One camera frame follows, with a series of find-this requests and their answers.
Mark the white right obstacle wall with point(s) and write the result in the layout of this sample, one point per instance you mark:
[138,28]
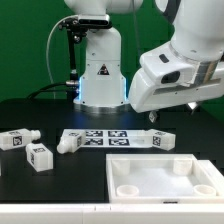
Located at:
[213,173]

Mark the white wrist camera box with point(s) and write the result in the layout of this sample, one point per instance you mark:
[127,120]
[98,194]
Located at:
[164,66]

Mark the white marker sheet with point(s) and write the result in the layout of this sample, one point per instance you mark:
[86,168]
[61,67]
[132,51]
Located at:
[112,139]

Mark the white square tabletop tray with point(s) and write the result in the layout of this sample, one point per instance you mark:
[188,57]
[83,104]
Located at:
[159,179]

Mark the white front rail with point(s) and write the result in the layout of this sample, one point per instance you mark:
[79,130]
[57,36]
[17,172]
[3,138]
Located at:
[111,214]

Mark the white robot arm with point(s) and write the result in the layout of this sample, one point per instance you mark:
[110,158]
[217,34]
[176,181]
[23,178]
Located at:
[198,37]

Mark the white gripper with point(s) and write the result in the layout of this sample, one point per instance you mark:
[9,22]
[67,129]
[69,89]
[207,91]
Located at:
[144,95]

